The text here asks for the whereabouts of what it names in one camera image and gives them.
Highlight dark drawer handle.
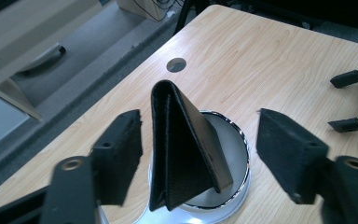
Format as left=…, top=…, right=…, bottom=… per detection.
left=18, top=43, right=67, bottom=77

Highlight black leather wallet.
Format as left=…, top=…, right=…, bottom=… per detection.
left=149, top=79, right=234, bottom=213

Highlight grey drawer cabinet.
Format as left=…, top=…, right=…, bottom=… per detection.
left=0, top=0, right=181, bottom=120

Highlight black frame leg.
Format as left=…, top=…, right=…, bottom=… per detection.
left=172, top=0, right=211, bottom=35

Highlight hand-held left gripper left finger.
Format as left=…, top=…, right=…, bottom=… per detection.
left=89, top=108, right=144, bottom=207

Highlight round grey table grommet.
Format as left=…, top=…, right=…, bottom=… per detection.
left=166, top=57, right=187, bottom=74

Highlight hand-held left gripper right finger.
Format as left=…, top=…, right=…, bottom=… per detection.
left=255, top=107, right=330, bottom=205

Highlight white bowl with silver rim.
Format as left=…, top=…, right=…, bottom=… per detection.
left=148, top=109, right=252, bottom=210

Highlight black hanging cables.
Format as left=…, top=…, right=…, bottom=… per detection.
left=136, top=0, right=185, bottom=20

